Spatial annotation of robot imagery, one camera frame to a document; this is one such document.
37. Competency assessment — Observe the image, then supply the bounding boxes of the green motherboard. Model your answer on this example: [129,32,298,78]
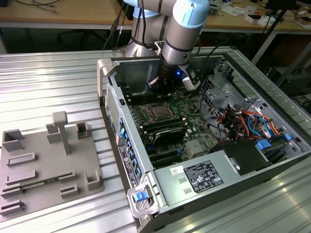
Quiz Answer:
[125,83,228,170]

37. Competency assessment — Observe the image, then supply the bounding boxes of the silver chipset heatsink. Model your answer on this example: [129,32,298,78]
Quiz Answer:
[186,140,204,156]

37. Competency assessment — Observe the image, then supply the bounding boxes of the orange wire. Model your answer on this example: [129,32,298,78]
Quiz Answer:
[239,110,284,136]

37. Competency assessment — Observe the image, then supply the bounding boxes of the grey open PC case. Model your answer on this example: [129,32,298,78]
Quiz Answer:
[96,53,311,233]

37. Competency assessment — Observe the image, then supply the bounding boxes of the perforated metal drive cage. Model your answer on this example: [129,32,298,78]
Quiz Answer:
[200,74,243,122]

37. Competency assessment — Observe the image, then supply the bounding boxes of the black RAM stick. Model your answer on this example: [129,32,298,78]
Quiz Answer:
[143,120,188,133]

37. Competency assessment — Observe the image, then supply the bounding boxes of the black expansion slot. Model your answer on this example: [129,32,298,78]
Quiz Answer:
[150,156,182,168]
[147,148,181,161]

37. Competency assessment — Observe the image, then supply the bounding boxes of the black PSU rating label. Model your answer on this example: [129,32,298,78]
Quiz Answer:
[183,159,224,194]

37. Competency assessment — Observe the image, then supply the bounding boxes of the wooden desk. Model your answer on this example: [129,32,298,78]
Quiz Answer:
[0,0,311,33]

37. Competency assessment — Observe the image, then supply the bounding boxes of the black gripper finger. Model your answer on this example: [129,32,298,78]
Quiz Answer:
[146,77,166,98]
[162,84,175,102]

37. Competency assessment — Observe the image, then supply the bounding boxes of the green RAM stick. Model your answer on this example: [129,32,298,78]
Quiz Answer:
[20,177,60,189]

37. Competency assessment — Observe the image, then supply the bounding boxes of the blue wire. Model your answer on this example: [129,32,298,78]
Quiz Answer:
[247,114,274,139]

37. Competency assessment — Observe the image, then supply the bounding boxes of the grey power supply unit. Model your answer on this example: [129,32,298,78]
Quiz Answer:
[153,150,243,212]

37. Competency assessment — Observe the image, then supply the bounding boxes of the small white box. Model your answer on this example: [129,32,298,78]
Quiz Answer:
[244,14,267,26]

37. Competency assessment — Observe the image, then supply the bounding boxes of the silver CPU plate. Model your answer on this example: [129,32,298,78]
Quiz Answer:
[152,105,169,117]

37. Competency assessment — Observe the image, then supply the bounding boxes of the black graphics card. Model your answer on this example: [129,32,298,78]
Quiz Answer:
[148,126,188,147]

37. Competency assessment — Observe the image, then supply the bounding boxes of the black RAM slot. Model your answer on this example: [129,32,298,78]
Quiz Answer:
[128,94,161,106]

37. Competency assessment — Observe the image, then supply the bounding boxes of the black plastic shroud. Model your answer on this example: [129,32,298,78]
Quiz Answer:
[209,139,273,177]

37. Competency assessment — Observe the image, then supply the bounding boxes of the black monitor base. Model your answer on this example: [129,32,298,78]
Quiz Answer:
[264,0,298,10]

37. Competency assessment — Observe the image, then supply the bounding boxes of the red wire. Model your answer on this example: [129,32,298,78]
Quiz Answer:
[218,111,246,137]

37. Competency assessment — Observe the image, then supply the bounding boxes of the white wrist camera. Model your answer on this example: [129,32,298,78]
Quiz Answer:
[181,63,203,92]

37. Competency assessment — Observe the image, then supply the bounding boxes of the CPU socket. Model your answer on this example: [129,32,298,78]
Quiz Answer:
[143,101,177,123]

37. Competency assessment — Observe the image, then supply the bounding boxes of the white papers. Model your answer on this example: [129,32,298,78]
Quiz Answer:
[220,3,246,17]

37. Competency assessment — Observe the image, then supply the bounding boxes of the grey parts rack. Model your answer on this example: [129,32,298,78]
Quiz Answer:
[0,111,105,220]

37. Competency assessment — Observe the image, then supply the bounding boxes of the blue case release latch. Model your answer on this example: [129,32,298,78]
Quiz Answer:
[133,191,148,202]

